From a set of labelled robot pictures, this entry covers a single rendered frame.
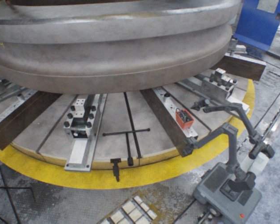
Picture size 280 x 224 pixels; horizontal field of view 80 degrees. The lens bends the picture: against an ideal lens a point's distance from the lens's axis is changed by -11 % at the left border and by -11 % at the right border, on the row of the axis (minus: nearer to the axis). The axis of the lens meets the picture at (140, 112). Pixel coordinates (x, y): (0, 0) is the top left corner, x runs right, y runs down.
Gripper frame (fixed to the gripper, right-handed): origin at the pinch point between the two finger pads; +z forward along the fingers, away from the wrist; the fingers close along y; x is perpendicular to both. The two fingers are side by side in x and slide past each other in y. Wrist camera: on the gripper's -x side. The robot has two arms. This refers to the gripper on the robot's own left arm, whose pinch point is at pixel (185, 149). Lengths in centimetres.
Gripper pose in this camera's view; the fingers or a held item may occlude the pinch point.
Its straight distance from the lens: 200.9
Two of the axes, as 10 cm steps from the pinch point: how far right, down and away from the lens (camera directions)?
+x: 5.7, 8.1, -1.3
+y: -7.6, 4.5, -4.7
